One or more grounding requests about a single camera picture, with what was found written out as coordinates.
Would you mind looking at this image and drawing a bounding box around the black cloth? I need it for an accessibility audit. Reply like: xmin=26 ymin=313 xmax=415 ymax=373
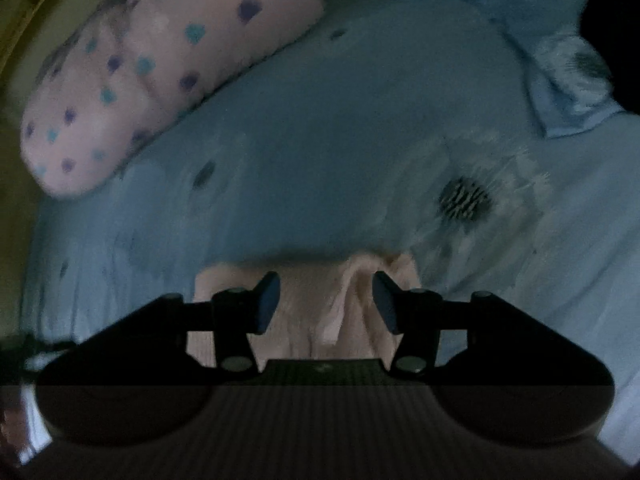
xmin=577 ymin=0 xmax=640 ymax=116

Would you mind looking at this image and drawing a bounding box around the blue floral bed sheet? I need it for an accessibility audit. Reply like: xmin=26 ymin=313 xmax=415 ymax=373
xmin=22 ymin=0 xmax=640 ymax=453

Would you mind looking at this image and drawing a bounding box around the pink heart print pillow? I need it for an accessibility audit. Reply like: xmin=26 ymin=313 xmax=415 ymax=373
xmin=20 ymin=0 xmax=328 ymax=198

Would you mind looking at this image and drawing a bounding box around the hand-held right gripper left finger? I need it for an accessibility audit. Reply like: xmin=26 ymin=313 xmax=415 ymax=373
xmin=120 ymin=270 xmax=282 ymax=374

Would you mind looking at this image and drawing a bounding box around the blue floral pillow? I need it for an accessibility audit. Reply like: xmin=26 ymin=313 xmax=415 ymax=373
xmin=435 ymin=0 xmax=632 ymax=139

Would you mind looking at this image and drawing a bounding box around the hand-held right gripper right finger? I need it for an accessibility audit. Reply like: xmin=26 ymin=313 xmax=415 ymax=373
xmin=372 ymin=269 xmax=532 ymax=374

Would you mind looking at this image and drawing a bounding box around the pink knitted cardigan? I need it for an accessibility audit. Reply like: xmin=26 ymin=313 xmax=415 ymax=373
xmin=194 ymin=251 xmax=422 ymax=367

